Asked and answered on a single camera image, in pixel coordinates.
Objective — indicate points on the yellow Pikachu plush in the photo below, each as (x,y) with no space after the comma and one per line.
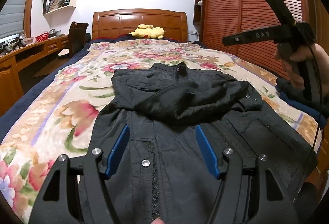
(147,32)

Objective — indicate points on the dark wooden chair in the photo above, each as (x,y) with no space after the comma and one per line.
(77,39)

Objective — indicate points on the black jacket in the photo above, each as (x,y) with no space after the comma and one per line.
(162,174)

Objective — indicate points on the floral blanket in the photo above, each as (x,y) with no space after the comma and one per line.
(61,119)

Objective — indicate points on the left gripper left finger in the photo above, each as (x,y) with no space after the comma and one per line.
(58,200)

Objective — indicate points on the wooden headboard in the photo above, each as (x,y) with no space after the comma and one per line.
(115,23)

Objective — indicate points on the grey window blind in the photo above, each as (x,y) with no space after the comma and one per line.
(11,19)

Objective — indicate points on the wooden desk cabinet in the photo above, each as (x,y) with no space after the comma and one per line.
(14,62)

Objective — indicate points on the wooden louvered wardrobe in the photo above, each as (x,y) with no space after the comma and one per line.
(215,19)

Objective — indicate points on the red basket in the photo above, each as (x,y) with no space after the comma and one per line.
(42,37)

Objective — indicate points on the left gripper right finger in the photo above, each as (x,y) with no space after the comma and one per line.
(250,189)

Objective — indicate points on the folded dark clothes pile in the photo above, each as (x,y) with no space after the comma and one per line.
(295,98)

